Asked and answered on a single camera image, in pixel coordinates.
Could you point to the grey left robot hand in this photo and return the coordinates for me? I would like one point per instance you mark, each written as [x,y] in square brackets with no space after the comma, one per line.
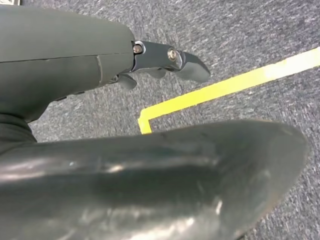
[124,185]

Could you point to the yellow tape square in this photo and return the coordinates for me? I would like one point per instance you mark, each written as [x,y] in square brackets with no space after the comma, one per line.
[225,87]

